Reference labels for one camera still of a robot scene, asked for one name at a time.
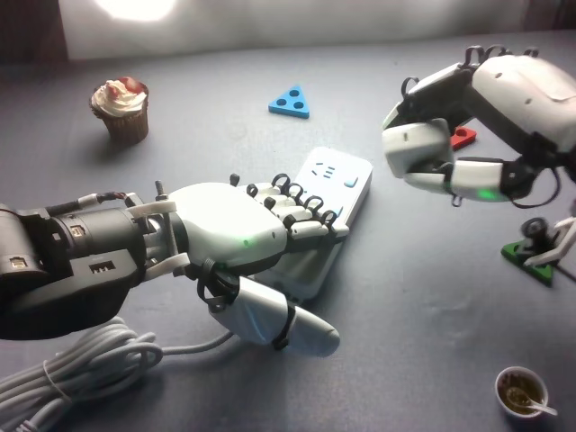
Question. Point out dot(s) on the red block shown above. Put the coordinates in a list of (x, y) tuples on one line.
[(463, 140)]

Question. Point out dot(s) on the small white spoon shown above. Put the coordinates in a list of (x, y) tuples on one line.
[(537, 408)]

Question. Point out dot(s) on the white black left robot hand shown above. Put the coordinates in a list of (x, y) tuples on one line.
[(225, 225)]

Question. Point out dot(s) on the grey table cloth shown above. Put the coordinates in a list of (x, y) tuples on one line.
[(405, 315)]

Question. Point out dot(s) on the small white sauce cup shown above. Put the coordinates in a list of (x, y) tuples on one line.
[(501, 396)]

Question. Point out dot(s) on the blue triangle block with holes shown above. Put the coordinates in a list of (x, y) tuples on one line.
[(292, 109)]

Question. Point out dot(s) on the white power strip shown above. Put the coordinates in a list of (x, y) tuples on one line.
[(333, 173)]

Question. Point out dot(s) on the toy cupcake with white cream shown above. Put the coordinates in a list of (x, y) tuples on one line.
[(121, 112)]

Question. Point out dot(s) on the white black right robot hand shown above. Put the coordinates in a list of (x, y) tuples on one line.
[(517, 94)]

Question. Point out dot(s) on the green triangle block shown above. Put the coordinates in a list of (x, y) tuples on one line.
[(540, 272)]

